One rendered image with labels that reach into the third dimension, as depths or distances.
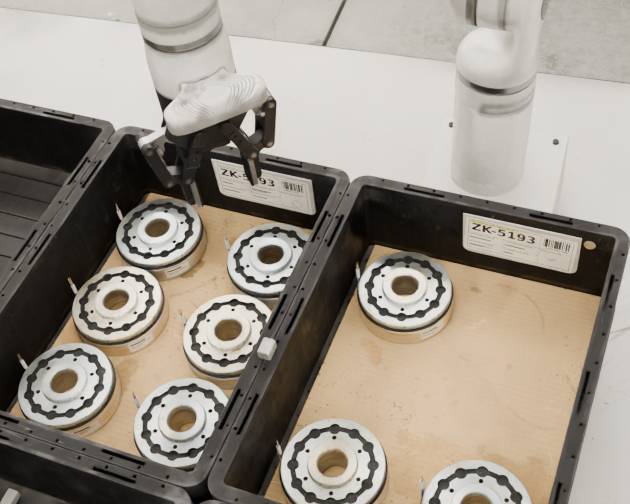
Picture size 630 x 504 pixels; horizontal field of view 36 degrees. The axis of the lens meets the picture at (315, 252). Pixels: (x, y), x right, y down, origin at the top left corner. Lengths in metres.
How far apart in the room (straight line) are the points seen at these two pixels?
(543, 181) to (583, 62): 1.40
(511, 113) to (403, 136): 0.33
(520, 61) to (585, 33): 1.67
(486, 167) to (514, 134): 0.06
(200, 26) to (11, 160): 0.58
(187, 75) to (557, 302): 0.48
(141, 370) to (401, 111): 0.61
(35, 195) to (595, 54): 1.73
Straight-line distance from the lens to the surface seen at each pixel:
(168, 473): 0.89
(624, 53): 2.68
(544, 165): 1.28
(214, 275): 1.13
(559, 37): 2.72
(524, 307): 1.08
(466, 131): 1.17
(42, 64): 1.71
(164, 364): 1.08
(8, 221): 1.28
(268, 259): 1.12
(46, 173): 1.32
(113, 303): 1.12
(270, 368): 0.93
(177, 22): 0.81
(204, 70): 0.84
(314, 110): 1.49
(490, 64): 1.09
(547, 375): 1.03
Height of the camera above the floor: 1.71
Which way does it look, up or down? 51 degrees down
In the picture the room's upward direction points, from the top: 10 degrees counter-clockwise
